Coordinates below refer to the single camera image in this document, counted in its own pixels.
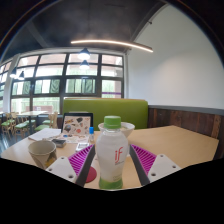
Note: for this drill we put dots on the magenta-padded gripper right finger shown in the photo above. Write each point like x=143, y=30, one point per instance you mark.
x=163, y=166

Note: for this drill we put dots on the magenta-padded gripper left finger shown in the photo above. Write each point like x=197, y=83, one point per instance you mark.
x=61, y=166

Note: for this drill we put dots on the clear green-capped drink bottle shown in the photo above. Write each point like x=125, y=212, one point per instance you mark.
x=111, y=156

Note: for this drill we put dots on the white paper cup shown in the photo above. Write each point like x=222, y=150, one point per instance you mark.
x=41, y=153

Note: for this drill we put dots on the small dark wallet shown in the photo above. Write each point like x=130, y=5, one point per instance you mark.
x=59, y=142

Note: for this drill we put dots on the flat round red coaster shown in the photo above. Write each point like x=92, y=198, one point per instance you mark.
x=91, y=175

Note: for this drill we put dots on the colourful printed sheet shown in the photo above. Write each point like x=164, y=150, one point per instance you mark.
x=74, y=138

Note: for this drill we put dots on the white paper sheet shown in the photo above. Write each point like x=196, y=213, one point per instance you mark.
x=44, y=134

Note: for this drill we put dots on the small blue-capped bottle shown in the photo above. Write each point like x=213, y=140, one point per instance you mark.
x=91, y=135

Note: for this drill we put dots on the white ceramic bowl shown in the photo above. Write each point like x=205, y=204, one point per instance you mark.
x=129, y=129

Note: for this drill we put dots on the group of green-seated chairs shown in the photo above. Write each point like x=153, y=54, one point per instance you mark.
x=20, y=125

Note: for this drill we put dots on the light wooden dining table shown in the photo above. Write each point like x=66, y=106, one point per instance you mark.
x=30, y=114

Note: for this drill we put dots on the green upholstered bench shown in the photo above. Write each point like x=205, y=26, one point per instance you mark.
x=100, y=108

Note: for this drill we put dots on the large black-framed window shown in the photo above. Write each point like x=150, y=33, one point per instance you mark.
x=50, y=70

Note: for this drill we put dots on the group of pendant lamps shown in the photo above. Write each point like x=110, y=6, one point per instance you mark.
x=84, y=55

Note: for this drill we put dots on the long linear ceiling light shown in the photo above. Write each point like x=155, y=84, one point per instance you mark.
x=110, y=42

